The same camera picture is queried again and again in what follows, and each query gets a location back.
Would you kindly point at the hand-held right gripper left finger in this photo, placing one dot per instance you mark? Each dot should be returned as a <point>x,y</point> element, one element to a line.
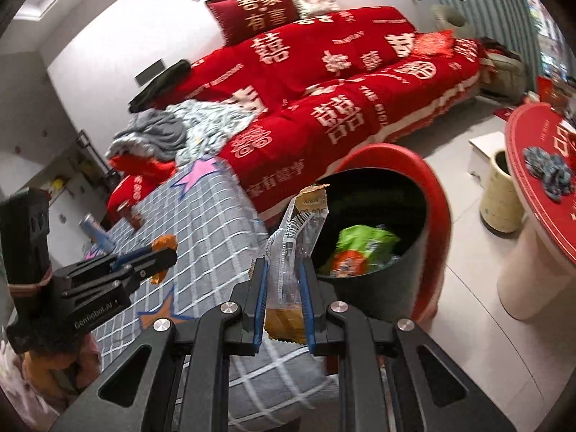
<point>260,306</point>

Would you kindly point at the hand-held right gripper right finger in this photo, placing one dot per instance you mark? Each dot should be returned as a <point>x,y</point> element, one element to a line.
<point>306,297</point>

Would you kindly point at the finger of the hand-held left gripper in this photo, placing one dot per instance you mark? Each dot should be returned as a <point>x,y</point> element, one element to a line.
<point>135,256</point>
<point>103,287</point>

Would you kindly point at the small orange wrapper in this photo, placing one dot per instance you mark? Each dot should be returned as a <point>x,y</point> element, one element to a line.
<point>164,244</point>

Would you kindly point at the clear golden wrapper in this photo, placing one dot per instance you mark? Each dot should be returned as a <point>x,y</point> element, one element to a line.
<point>292,256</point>

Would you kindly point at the orange blue snack wrapper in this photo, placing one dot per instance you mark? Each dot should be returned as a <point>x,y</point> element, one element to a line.
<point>348,264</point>

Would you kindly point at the bright green wrapper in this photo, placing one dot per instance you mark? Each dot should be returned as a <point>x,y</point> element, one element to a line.
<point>366,240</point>

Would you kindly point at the black trash bin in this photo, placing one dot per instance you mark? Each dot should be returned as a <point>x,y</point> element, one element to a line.
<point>405,270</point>

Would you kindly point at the person's left hand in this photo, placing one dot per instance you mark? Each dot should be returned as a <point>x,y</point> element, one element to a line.
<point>54,369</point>

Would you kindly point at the red drink can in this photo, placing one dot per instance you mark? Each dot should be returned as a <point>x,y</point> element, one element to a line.
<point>130,215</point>

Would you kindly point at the blue orange carton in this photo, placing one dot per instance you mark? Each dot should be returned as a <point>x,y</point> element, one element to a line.
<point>96,232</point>

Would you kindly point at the yellow toy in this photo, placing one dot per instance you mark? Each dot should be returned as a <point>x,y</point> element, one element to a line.
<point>57,185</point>

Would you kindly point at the grey checked tablecloth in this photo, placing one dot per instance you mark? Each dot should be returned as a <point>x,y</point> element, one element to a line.
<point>216,216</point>

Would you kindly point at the grey blanket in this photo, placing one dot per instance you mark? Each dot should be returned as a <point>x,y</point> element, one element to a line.
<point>153,132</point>

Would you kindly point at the red round stool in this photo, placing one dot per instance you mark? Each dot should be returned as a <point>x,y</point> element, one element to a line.
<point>432,216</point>

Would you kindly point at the pale patterned blanket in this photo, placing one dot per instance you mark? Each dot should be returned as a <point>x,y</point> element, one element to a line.
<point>211,121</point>

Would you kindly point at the black rolled cloth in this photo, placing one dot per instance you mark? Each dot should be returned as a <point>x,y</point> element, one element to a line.
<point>159,83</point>

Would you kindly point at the beige cylindrical bin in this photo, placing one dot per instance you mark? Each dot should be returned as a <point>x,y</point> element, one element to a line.
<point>499,193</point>

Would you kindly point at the red printed sofa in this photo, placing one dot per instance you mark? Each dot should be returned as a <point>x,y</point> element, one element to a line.
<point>292,72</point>

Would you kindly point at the white flat box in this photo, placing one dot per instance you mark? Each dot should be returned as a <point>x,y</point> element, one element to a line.
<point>483,146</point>

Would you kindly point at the large red printed cushion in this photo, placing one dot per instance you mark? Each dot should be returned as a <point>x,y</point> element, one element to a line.
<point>252,13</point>

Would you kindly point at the red floor mat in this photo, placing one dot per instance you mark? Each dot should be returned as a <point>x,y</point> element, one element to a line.
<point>506,113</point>

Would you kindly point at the blue grey cloth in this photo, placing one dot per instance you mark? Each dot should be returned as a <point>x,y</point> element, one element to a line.
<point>546,168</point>

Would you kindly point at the red round table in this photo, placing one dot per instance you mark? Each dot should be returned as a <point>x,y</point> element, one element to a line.
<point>535,135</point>

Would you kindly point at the small red patterned cushion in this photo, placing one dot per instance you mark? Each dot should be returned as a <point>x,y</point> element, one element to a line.
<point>434,42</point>

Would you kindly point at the white cartoon cushion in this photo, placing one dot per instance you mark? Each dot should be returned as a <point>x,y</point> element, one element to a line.
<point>317,3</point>

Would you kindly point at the beige armchair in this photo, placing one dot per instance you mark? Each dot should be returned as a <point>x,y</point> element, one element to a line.
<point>504,69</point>

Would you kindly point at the pile of gift boxes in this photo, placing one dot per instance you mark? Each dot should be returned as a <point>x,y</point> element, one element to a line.
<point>553,92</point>

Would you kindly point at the grey green curtain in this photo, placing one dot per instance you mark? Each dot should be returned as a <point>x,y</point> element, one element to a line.
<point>486,0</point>

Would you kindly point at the white wall cabinet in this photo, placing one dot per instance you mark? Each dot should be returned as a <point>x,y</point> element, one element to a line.
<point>67,175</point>

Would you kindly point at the dark wall panel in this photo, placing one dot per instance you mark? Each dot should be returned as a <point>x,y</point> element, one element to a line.
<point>150,72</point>

